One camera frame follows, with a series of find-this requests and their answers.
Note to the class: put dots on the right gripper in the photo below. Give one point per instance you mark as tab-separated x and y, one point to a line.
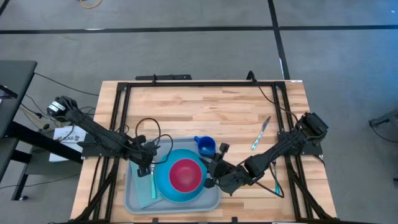
230	179

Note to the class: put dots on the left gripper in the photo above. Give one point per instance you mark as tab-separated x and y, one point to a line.
143	152

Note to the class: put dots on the red plastic bowl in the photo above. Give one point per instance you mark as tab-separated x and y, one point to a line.
186	175

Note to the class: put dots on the teal round plate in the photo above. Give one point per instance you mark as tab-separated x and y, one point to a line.
161	183

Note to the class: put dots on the blue plastic mug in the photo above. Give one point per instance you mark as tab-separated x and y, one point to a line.
206	146

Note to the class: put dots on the teal cloth napkin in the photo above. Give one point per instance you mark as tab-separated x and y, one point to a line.
141	189

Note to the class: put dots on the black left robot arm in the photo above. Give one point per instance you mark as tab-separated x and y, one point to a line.
93	132

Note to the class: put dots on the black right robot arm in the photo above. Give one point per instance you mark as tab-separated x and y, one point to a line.
286	146

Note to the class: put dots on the grey plastic tray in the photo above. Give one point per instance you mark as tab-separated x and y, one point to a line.
186	207

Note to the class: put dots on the black bar at table edge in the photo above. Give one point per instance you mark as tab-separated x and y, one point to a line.
168	77

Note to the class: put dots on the white paper sheet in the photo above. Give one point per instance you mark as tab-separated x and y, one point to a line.
66	138

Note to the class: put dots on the black desk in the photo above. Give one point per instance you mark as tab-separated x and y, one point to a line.
15	87

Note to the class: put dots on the black stand on floor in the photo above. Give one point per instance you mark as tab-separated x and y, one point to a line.
385	123

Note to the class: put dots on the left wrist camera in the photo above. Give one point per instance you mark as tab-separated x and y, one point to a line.
143	172

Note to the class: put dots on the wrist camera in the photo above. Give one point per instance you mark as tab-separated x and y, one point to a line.
143	172
224	148

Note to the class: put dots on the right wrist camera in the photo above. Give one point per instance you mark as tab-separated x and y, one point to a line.
224	148

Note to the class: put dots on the black aluminium table frame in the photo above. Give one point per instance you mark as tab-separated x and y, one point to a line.
199	84

